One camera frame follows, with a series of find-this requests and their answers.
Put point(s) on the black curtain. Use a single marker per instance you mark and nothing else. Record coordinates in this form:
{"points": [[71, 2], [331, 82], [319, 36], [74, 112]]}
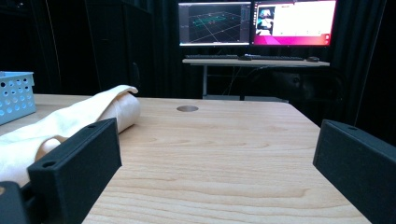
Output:
{"points": [[361, 62]]}

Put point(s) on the cream cloth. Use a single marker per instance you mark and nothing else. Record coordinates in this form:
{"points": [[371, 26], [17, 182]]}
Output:
{"points": [[62, 124]]}

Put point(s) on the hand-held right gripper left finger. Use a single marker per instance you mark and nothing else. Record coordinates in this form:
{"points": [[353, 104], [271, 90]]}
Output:
{"points": [[77, 168]]}

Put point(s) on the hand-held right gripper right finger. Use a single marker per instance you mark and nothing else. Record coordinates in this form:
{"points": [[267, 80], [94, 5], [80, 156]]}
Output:
{"points": [[361, 168]]}

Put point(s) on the light blue perforated plastic basket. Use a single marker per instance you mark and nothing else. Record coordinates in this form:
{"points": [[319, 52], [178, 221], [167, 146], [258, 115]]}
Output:
{"points": [[15, 96]]}

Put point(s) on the grey table grommet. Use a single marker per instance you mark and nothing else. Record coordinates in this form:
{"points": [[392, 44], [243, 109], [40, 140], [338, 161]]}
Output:
{"points": [[187, 108]]}

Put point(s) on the black chair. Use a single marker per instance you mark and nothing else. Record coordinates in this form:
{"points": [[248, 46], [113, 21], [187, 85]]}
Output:
{"points": [[299, 87]]}

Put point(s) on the black computer mouse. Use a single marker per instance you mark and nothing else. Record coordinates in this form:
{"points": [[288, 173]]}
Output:
{"points": [[313, 58]]}

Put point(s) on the monitor with pink white screen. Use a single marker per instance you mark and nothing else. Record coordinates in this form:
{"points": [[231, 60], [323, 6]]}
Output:
{"points": [[299, 21]]}

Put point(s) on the monitor with dark grid screen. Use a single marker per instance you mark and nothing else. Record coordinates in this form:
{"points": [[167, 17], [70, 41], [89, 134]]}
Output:
{"points": [[214, 23]]}

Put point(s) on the black keyboard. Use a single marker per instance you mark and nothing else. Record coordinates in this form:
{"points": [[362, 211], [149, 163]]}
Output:
{"points": [[211, 56], [277, 58]]}

